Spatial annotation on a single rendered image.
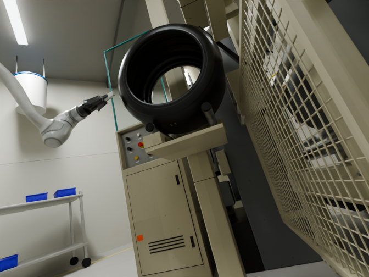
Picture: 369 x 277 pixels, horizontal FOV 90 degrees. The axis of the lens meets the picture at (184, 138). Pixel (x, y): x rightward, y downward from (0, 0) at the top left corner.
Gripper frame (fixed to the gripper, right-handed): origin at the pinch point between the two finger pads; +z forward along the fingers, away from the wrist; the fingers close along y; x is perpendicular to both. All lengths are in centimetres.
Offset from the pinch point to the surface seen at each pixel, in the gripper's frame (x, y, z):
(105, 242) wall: 81, 229, -215
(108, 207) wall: 25, 239, -197
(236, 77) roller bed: 20, 19, 73
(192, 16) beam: -31, 11, 68
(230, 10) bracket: -15, 6, 87
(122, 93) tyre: 12.9, -11.7, 13.9
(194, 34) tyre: 4, -12, 59
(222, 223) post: 92, 25, 28
